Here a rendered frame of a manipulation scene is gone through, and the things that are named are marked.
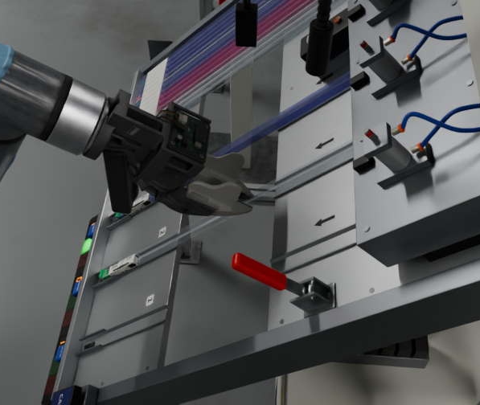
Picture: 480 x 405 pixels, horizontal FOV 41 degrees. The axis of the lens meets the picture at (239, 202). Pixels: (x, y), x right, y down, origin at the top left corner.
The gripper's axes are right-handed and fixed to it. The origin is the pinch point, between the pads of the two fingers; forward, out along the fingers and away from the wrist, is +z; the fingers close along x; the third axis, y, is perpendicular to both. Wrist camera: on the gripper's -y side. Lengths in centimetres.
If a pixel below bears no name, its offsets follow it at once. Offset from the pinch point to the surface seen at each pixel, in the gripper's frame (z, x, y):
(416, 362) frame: 40.2, -6.0, -11.3
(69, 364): -7.6, -13.8, -31.1
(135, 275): -4.0, -2.2, -21.5
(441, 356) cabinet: 45.5, -3.5, -10.7
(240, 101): 29, 83, -58
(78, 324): -7.8, -7.6, -31.1
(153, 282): -2.9, -5.1, -16.7
